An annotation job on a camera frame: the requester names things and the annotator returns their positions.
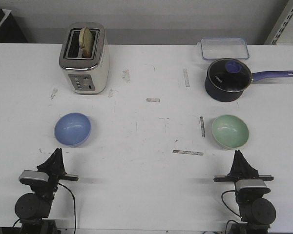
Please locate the toast slice in toaster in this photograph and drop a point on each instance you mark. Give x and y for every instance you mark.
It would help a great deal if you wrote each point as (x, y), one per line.
(86, 42)

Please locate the glass pot lid blue knob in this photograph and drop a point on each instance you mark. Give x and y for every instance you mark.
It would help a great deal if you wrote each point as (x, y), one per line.
(228, 74)

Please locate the dark blue saucepan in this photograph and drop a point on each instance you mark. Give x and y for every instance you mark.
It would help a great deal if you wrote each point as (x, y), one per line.
(224, 96)

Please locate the blue bowl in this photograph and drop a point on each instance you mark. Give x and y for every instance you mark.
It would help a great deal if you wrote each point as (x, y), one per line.
(72, 129)

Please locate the clear plastic container blue rim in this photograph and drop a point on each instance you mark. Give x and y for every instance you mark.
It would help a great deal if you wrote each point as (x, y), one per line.
(218, 48)

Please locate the cream and silver toaster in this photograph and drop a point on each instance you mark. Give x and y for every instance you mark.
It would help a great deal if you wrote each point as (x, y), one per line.
(87, 76)

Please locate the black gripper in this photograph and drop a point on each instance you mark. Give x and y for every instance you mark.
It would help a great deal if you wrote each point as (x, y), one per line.
(239, 162)
(55, 162)

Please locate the white slotted shelf rack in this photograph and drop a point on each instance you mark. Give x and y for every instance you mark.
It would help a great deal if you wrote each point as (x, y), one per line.
(282, 31)

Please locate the black box with white edge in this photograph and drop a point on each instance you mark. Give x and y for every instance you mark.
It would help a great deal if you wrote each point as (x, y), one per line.
(10, 31)

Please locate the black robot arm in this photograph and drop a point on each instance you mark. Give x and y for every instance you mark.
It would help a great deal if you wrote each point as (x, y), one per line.
(33, 208)
(256, 212)

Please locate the green bowl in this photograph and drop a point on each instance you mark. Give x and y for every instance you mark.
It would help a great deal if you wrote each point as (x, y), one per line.
(230, 131)

